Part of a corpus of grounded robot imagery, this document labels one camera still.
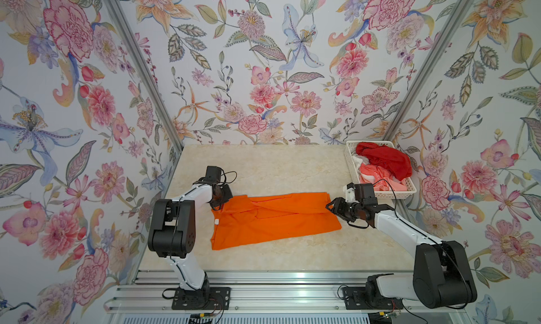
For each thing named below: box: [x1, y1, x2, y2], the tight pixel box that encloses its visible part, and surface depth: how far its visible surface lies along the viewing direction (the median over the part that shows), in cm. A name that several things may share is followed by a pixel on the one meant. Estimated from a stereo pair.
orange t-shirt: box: [210, 191, 343, 251], surface depth 95 cm
